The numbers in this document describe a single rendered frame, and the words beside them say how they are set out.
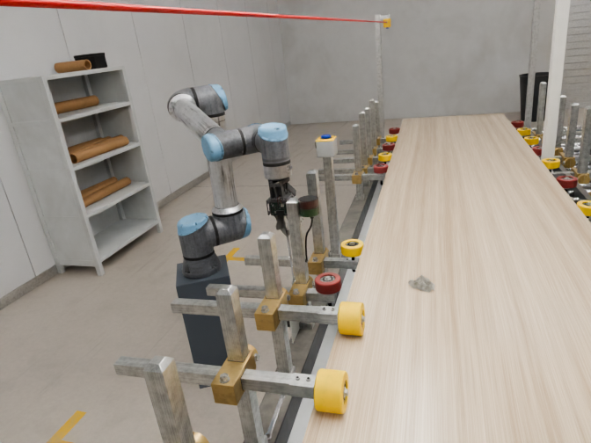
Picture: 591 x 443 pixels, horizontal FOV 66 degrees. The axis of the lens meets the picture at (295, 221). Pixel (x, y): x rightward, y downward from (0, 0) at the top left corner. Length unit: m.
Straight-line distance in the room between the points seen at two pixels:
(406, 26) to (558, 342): 8.07
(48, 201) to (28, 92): 0.83
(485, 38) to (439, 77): 0.96
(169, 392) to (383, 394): 0.45
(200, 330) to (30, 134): 2.19
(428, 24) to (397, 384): 8.21
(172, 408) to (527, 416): 0.64
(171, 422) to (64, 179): 3.15
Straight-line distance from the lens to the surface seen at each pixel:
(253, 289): 1.48
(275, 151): 1.42
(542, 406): 1.03
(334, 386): 0.92
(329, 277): 1.39
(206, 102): 2.02
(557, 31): 2.59
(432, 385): 1.03
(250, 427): 1.14
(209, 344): 2.35
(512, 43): 9.01
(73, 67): 4.19
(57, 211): 4.00
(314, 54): 9.27
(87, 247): 3.96
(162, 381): 0.75
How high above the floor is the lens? 1.59
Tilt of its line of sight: 22 degrees down
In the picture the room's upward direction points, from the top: 7 degrees counter-clockwise
